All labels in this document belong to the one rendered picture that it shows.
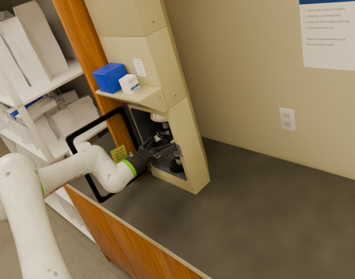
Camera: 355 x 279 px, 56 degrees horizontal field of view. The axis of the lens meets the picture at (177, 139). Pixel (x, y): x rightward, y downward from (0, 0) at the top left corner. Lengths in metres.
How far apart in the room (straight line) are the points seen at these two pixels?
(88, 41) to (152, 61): 0.37
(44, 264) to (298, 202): 1.00
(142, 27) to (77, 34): 0.37
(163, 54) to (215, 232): 0.74
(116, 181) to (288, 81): 0.82
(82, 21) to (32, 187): 0.78
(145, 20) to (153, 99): 0.29
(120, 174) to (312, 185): 0.82
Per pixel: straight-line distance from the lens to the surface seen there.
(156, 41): 1.29
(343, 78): 1.40
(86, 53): 1.55
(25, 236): 0.98
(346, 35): 1.33
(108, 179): 1.41
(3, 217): 1.21
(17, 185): 1.03
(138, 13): 1.24
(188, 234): 1.47
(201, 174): 1.60
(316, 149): 1.63
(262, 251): 1.35
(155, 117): 1.50
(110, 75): 1.40
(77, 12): 1.54
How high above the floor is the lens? 2.01
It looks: 31 degrees down
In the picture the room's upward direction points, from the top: 18 degrees counter-clockwise
